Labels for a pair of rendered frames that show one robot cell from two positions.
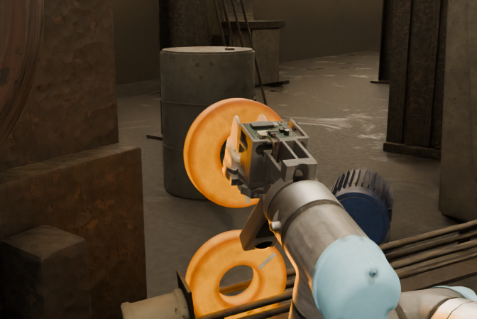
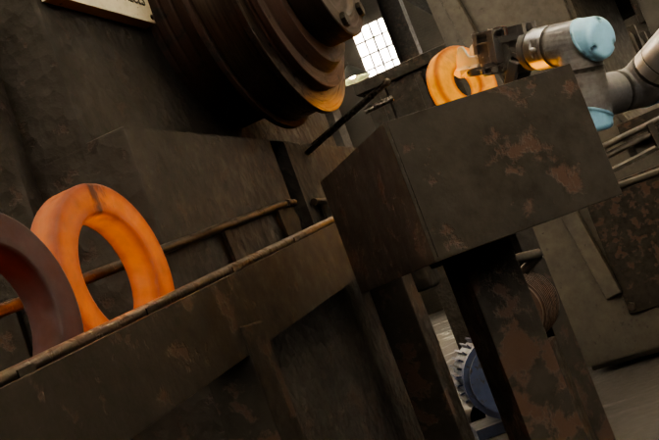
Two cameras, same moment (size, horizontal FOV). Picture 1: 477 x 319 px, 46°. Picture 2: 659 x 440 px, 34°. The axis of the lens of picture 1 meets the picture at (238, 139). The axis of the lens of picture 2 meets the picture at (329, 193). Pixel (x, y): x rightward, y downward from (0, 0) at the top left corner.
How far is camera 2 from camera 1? 1.53 m
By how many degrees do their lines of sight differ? 26
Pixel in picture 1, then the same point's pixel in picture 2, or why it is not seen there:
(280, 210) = (531, 40)
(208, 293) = not seen: hidden behind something
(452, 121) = (548, 246)
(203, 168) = (449, 92)
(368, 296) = (601, 29)
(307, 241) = (558, 31)
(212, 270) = not seen: hidden behind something
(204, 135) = (441, 70)
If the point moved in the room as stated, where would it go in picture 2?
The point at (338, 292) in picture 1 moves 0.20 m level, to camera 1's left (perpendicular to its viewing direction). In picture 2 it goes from (587, 28) to (483, 61)
